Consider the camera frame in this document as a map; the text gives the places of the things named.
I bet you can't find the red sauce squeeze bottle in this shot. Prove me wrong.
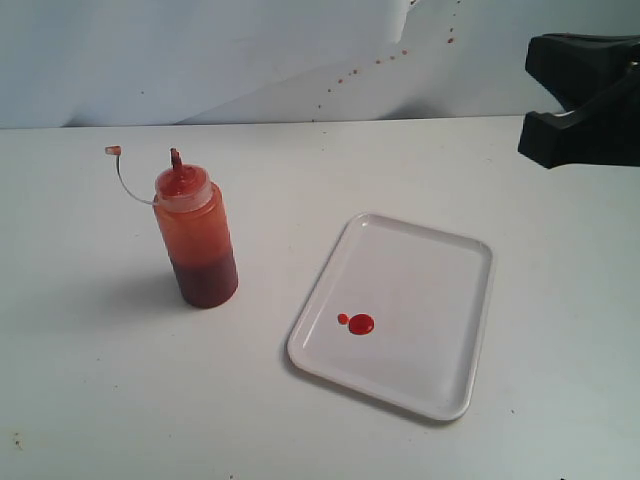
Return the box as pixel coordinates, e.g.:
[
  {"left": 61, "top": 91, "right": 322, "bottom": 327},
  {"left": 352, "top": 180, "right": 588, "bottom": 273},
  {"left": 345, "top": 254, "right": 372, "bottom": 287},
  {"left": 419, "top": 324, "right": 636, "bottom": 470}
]
[{"left": 105, "top": 146, "right": 239, "bottom": 309}]

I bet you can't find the red sauce blob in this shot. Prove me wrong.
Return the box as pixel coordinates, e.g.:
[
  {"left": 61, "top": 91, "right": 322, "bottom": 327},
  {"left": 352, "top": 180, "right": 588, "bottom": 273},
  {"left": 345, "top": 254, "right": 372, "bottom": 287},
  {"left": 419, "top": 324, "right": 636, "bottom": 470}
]
[{"left": 337, "top": 313, "right": 375, "bottom": 336}]

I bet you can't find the white rectangular plastic tray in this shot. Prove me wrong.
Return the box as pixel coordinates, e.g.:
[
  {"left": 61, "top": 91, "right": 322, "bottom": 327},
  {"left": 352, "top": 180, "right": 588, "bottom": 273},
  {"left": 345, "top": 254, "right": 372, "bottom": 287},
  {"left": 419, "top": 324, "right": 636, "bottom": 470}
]
[{"left": 287, "top": 213, "right": 494, "bottom": 422}]

